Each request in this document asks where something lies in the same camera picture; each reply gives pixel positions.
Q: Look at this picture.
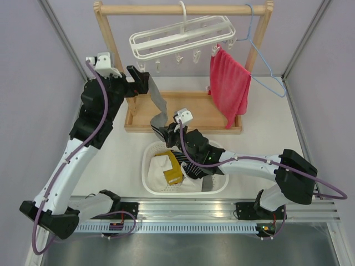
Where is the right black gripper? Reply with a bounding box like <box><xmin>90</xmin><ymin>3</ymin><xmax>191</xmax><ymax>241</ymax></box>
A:
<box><xmin>160</xmin><ymin>121</ymin><xmax>198</xmax><ymax>163</ymax></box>

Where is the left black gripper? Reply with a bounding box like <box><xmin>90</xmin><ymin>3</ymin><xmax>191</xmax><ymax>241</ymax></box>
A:
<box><xmin>95</xmin><ymin>64</ymin><xmax>150</xmax><ymax>121</ymax></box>

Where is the black white-striped sock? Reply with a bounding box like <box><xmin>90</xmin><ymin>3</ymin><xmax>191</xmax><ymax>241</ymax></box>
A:
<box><xmin>171</xmin><ymin>150</ymin><xmax>190</xmax><ymax>164</ymax></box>
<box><xmin>181</xmin><ymin>162</ymin><xmax>209</xmax><ymax>180</ymax></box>

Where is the grey striped-cuff sock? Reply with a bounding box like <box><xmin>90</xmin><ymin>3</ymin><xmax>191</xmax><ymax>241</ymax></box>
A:
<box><xmin>201</xmin><ymin>176</ymin><xmax>214</xmax><ymax>192</ymax></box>
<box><xmin>148</xmin><ymin>76</ymin><xmax>168</xmax><ymax>141</ymax></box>

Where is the yellow bear sock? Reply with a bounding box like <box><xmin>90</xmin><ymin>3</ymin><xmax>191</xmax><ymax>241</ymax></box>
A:
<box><xmin>155</xmin><ymin>150</ymin><xmax>183</xmax><ymax>186</ymax></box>

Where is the white sock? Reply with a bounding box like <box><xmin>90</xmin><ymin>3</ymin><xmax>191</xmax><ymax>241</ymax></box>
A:
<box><xmin>178</xmin><ymin>162</ymin><xmax>202</xmax><ymax>193</ymax></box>
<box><xmin>146</xmin><ymin>155</ymin><xmax>173</xmax><ymax>192</ymax></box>

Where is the white plastic clip hanger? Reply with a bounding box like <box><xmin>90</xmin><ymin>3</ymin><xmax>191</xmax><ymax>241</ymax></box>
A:
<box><xmin>129</xmin><ymin>1</ymin><xmax>236</xmax><ymax>72</ymax></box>

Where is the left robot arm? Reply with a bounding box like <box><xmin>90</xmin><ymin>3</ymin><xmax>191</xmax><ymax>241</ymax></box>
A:
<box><xmin>19</xmin><ymin>65</ymin><xmax>150</xmax><ymax>239</ymax></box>

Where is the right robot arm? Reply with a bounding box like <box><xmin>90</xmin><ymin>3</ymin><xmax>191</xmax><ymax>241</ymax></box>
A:
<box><xmin>159</xmin><ymin>123</ymin><xmax>317</xmax><ymax>219</ymax></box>

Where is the wooden clothes rack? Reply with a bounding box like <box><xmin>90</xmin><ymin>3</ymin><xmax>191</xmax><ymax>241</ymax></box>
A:
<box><xmin>93</xmin><ymin>1</ymin><xmax>265</xmax><ymax>135</ymax></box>

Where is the white perforated plastic basket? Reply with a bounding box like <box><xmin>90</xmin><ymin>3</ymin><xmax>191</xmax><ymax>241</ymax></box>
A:
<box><xmin>141</xmin><ymin>141</ymin><xmax>229</xmax><ymax>197</ymax></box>

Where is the pink towel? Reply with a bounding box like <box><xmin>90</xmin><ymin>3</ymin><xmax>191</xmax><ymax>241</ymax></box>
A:
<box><xmin>209</xmin><ymin>45</ymin><xmax>251</xmax><ymax>129</ymax></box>

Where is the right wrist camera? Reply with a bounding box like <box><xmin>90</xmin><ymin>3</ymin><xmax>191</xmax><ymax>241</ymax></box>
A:
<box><xmin>173</xmin><ymin>108</ymin><xmax>193</xmax><ymax>126</ymax></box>

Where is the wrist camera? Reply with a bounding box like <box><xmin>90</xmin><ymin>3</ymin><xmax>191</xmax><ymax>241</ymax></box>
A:
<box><xmin>85</xmin><ymin>52</ymin><xmax>122</xmax><ymax>79</ymax></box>
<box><xmin>173</xmin><ymin>108</ymin><xmax>193</xmax><ymax>126</ymax></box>

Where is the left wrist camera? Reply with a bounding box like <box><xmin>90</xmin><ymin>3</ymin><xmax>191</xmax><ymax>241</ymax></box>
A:
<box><xmin>85</xmin><ymin>52</ymin><xmax>122</xmax><ymax>79</ymax></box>

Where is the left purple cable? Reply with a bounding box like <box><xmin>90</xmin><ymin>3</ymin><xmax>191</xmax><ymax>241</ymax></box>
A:
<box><xmin>32</xmin><ymin>60</ymin><xmax>137</xmax><ymax>255</ymax></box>

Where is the purple cable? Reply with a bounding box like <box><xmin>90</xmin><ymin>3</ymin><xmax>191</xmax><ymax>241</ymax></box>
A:
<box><xmin>32</xmin><ymin>60</ymin><xmax>137</xmax><ymax>255</ymax></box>
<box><xmin>179</xmin><ymin>119</ymin><xmax>348</xmax><ymax>200</ymax></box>

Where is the left aluminium frame post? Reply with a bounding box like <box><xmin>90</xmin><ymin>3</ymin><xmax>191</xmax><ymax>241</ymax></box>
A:
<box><xmin>37</xmin><ymin>0</ymin><xmax>88</xmax><ymax>81</ymax></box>

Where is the aluminium frame post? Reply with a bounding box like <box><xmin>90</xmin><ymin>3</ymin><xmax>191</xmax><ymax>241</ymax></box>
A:
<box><xmin>37</xmin><ymin>0</ymin><xmax>88</xmax><ymax>81</ymax></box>
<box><xmin>281</xmin><ymin>0</ymin><xmax>332</xmax><ymax>81</ymax></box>

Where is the blue wire hanger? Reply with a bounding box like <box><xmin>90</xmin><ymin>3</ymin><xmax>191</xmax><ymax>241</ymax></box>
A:
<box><xmin>237</xmin><ymin>1</ymin><xmax>287</xmax><ymax>98</ymax></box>

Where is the white slotted cable duct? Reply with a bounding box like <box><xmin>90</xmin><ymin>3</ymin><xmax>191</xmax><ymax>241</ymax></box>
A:
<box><xmin>75</xmin><ymin>222</ymin><xmax>258</xmax><ymax>234</ymax></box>

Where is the right aluminium frame post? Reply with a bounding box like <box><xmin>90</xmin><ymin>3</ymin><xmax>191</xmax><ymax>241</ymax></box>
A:
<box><xmin>281</xmin><ymin>0</ymin><xmax>332</xmax><ymax>81</ymax></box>

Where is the aluminium mounting rail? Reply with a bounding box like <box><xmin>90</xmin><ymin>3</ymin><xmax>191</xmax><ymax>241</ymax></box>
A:
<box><xmin>69</xmin><ymin>197</ymin><xmax>341</xmax><ymax>223</ymax></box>

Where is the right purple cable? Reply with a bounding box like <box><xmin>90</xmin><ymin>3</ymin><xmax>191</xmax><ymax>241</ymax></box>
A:
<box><xmin>179</xmin><ymin>119</ymin><xmax>348</xmax><ymax>200</ymax></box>

